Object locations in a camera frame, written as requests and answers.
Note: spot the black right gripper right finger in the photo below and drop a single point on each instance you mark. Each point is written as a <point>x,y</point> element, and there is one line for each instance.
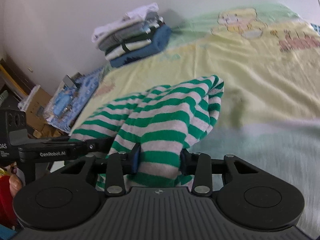
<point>188,162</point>

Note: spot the blue patterned storage bag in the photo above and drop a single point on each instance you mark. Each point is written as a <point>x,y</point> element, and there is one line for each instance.
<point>71,97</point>

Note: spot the blue folded garment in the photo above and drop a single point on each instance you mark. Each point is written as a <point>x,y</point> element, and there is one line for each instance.
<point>158,43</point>

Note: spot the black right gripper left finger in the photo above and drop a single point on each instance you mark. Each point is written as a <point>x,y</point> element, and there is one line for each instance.
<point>132,161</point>

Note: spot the teddy bear bed sheet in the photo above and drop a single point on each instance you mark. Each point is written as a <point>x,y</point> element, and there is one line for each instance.
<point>268,59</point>

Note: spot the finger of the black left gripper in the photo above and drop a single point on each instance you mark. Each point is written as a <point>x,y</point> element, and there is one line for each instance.
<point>95,144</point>

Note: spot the person's left hand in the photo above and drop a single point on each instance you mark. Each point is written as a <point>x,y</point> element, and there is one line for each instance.
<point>15,185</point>

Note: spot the dark green white folded garment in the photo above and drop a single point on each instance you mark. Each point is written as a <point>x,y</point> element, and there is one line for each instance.
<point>129,45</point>

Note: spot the brown cardboard box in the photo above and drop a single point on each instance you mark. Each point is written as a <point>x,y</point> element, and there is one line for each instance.
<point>19,93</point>

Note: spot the green white striped garment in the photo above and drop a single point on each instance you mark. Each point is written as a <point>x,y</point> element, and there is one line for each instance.
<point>164,120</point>

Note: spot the grey folded garment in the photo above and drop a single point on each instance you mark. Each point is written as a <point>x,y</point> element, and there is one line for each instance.
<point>114,39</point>

